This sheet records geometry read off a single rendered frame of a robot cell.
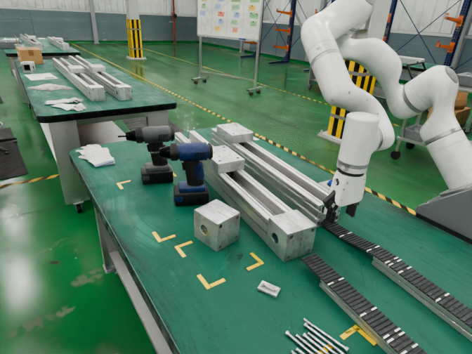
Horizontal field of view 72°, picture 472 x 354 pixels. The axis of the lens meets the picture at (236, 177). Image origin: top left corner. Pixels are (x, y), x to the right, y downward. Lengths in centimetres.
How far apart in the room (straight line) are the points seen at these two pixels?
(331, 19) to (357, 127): 37
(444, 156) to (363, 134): 46
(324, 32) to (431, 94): 46
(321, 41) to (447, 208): 68
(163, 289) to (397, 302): 57
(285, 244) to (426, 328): 36
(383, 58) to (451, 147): 37
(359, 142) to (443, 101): 46
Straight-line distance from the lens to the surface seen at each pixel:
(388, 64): 127
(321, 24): 108
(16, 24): 1551
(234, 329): 77
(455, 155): 131
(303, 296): 85
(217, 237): 91
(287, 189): 116
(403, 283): 97
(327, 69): 100
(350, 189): 98
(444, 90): 131
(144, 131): 122
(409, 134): 401
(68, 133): 243
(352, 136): 92
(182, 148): 106
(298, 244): 92
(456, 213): 128
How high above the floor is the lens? 138
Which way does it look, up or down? 27 degrees down
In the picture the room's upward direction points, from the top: 3 degrees clockwise
